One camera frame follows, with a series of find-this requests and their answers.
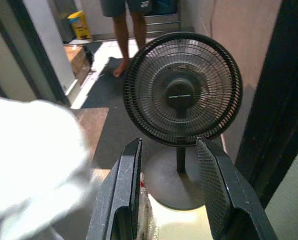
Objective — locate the person in dark shorts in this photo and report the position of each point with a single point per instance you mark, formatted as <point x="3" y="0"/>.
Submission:
<point x="122" y="37"/>

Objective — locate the black standing fan white base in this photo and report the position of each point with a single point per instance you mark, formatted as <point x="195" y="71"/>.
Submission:
<point x="180" y="95"/>

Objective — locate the brown cardboard box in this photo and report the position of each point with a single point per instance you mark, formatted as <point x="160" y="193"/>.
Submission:
<point x="75" y="58"/>

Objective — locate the grey stair steps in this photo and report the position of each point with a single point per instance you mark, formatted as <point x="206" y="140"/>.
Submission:
<point x="162" y="23"/>

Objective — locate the bubble wrapped box red tape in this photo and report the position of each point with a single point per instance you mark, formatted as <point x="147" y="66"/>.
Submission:
<point x="145" y="212"/>

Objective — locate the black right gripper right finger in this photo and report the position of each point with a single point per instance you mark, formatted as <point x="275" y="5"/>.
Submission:
<point x="229" y="195"/>

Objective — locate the yellow plastic bin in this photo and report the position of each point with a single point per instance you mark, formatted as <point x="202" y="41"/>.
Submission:
<point x="81" y="25"/>

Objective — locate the black framed sliding door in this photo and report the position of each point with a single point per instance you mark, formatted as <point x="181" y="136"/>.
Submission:
<point x="276" y="100"/>

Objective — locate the white cloth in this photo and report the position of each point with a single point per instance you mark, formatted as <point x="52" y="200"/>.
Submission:
<point x="31" y="155"/>

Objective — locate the dark framed door panel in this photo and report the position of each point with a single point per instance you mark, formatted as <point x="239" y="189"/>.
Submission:
<point x="31" y="50"/>

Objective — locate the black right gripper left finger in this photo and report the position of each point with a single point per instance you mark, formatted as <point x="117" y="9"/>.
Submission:
<point x="116" y="195"/>

